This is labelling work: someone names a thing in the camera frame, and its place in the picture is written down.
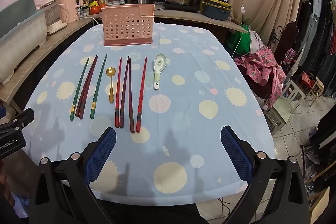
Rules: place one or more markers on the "dark wooden chair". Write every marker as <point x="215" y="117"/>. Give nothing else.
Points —
<point x="288" y="37"/>

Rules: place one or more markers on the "wood grain side counter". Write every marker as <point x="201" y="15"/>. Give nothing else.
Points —
<point x="39" y="50"/>

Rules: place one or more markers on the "glass jug white base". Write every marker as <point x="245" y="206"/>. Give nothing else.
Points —
<point x="53" y="16"/>

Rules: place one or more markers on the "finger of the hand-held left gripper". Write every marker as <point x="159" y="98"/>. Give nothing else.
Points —
<point x="25" y="116"/>

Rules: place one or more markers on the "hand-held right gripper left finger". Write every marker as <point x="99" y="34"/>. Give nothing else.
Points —
<point x="102" y="155"/>

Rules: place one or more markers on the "wooden crate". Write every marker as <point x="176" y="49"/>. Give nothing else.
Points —
<point x="321" y="203"/>

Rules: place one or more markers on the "yellow bowl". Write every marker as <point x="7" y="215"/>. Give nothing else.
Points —
<point x="216" y="2"/>

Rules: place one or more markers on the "rack of hanging clothes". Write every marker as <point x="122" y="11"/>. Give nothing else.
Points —
<point x="320" y="29"/>

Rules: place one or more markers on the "gold flower spoon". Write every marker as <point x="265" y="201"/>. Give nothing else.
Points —
<point x="111" y="94"/>

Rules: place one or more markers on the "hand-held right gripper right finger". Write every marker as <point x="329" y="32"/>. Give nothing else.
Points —
<point x="236" y="155"/>

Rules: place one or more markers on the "black induction cooktop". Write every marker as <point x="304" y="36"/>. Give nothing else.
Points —
<point x="183" y="7"/>

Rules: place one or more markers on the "pink electric kettle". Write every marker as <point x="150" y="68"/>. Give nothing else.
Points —
<point x="68" y="3"/>

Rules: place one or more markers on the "red tomato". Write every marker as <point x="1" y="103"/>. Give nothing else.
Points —
<point x="95" y="9"/>

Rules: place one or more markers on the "white stool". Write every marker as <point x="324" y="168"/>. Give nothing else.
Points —
<point x="282" y="108"/>

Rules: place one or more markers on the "white dish box grey lid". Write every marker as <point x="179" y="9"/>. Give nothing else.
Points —
<point x="21" y="37"/>

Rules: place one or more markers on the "grey kitchen counter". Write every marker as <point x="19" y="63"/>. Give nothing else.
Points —
<point x="183" y="16"/>

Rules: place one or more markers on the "light blue spotted tablecloth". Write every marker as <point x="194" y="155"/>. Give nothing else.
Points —
<point x="183" y="82"/>

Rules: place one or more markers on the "white ceramic soup spoon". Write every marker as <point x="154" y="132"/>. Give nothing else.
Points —
<point x="160" y="61"/>

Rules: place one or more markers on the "maroon chopstick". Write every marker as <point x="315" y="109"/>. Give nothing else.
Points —
<point x="131" y="95"/>
<point x="124" y="92"/>

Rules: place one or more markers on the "pink pineapple print cloth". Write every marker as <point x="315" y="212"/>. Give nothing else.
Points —
<point x="262" y="66"/>

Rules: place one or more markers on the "green chopstick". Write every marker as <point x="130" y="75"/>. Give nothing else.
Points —
<point x="78" y="88"/>
<point x="99" y="87"/>

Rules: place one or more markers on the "red chopstick dark band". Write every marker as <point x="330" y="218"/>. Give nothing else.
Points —
<point x="119" y="92"/>
<point x="141" y="95"/>

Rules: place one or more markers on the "pink perforated utensil holder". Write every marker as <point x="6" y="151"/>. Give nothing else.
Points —
<point x="126" y="27"/>

